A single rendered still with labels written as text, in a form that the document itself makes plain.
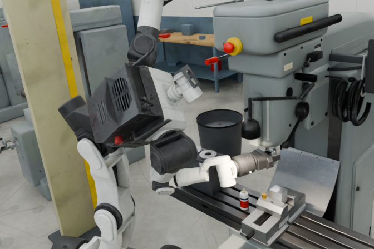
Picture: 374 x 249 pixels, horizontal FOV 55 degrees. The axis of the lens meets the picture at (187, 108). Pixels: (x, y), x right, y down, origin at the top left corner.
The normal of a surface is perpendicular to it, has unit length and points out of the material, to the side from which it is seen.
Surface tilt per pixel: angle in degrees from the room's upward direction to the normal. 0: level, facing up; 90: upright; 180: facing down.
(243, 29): 90
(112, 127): 74
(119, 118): 64
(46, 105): 90
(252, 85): 90
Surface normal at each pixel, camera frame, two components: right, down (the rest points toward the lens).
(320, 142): -0.70, 0.30
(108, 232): -0.37, 0.35
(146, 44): 0.08, -0.15
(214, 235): -0.08, -0.93
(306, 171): -0.66, -0.16
